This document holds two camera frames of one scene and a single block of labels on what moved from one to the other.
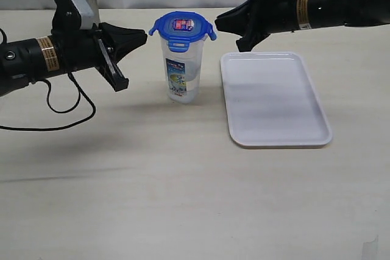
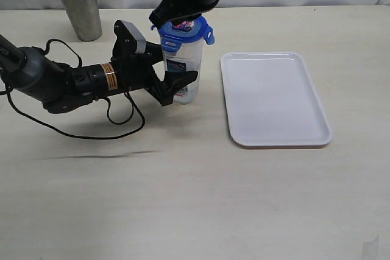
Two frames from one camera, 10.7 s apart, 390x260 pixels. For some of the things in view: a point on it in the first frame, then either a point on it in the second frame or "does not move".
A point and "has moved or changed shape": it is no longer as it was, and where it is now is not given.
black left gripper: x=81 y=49 → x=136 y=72
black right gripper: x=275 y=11 → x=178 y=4
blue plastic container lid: x=180 y=28 has moved or changed shape
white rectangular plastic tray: x=270 y=101 does not move
